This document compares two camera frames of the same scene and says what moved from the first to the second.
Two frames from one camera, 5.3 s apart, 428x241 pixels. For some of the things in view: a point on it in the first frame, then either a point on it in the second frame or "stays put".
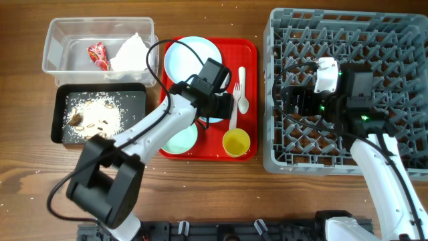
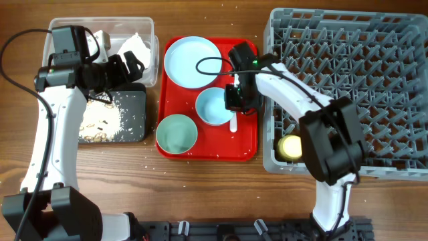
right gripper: x=288 y=102 → x=233 y=104
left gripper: x=225 y=112 → x=121 y=73
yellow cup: x=236 y=142 → x=289 y=147
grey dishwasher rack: x=394 y=44 stays put
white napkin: x=131 y=56 stays put
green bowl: x=181 y=142 stays put
